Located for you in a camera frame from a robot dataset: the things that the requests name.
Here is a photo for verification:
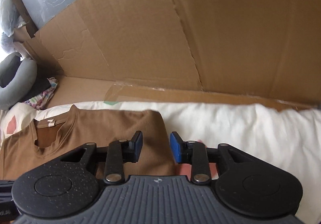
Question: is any grey neck pillow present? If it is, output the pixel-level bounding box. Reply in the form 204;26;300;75
0;53;38;110

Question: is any flattened cardboard sheet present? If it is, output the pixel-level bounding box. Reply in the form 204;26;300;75
12;0;321;111

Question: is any brown printed T-shirt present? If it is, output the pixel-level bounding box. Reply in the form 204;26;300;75
0;105;176;182

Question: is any cream bear-print blanket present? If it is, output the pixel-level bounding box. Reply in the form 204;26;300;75
0;101;321;217

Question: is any dark grey folded cloth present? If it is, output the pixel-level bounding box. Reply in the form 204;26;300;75
0;57;54;101

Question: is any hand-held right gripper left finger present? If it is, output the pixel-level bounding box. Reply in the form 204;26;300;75
61;131;143;185

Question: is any grey fuzzy cloth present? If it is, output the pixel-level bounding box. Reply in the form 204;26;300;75
0;32;24;60

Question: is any floral cloth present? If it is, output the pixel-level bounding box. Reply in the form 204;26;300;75
22;77;59;110

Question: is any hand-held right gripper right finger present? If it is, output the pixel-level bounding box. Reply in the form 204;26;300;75
170;132;254;185

